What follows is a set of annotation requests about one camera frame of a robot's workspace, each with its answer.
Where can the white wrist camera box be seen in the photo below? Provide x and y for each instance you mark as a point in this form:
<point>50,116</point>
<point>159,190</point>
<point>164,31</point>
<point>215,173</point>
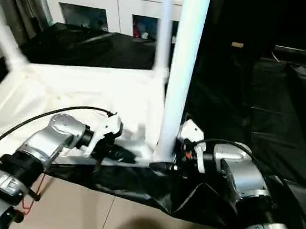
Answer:
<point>194,135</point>
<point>104,130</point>

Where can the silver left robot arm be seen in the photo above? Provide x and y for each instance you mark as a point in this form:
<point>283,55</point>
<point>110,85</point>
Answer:
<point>42,146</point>

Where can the black draped furniture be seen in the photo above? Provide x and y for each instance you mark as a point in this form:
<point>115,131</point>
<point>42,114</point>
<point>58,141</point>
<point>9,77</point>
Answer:
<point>275,20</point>

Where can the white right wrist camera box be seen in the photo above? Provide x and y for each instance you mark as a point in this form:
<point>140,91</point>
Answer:
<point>194,135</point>

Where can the white sideboard cabinet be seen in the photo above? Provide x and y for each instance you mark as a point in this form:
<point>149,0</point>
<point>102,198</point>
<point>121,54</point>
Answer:
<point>99,2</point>

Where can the white plastic table top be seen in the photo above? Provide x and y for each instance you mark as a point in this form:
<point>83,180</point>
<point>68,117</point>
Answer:
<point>62,91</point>

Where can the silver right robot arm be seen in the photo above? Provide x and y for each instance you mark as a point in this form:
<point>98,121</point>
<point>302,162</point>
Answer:
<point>244,179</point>

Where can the black plastic mat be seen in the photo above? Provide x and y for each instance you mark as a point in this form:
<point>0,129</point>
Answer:
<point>251,116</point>

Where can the red bottle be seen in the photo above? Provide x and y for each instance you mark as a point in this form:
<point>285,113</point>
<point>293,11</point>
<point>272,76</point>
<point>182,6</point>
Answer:
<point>136,30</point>

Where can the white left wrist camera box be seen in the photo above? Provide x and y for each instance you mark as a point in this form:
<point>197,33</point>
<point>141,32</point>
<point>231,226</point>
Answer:
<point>104,130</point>

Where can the small tan label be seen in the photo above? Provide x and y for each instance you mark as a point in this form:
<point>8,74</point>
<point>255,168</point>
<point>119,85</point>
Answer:
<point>237,44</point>

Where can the white plastic table leg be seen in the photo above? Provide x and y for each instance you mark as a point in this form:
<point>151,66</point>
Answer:
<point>183,68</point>
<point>164,31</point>
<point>3,30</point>

